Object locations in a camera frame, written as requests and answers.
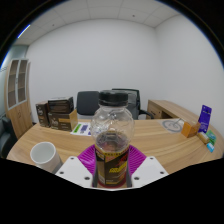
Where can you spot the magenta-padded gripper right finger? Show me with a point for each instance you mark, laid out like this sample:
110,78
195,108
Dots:
148,170

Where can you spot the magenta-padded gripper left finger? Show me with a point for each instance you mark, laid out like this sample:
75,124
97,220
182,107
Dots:
75,170

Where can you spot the clear black-capped drink bottle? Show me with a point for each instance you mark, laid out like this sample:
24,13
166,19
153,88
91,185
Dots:
111,140

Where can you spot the white ceramic mug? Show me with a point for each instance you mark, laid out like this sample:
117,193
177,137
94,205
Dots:
45,155

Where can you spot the round grey white pad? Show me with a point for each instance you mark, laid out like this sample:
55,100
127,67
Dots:
171,126

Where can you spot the brown cardboard box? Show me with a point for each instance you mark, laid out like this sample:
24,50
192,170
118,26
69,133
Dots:
63,121

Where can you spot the orange cardboard box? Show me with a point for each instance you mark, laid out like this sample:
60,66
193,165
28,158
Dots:
190,130

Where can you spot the small yellow box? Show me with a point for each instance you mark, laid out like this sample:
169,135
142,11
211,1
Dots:
202,137

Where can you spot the small dark brown box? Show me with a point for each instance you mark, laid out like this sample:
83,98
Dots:
42,115

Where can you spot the wooden side desk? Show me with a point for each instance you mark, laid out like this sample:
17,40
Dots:
166,108

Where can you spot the small blue box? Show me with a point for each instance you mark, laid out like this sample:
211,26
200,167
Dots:
210,147

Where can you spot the flat dark brown box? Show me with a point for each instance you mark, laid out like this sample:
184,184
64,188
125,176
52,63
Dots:
60,105

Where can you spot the black solid-back office chair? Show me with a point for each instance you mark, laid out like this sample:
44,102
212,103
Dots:
87,103

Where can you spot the black mesh-back office chair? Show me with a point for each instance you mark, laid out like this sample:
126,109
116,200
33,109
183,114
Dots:
136,100

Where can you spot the green flat box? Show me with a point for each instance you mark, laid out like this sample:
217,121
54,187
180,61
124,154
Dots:
211,136

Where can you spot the black leather sofa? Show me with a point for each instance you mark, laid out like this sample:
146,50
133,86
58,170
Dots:
6,140

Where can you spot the purple standing card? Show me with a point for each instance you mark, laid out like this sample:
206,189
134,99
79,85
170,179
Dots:
205,118

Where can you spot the wooden glass-door shelf cabinet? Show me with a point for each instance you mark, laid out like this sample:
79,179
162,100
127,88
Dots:
18,116

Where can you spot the long ceiling light strip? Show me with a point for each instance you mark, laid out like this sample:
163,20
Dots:
23,31

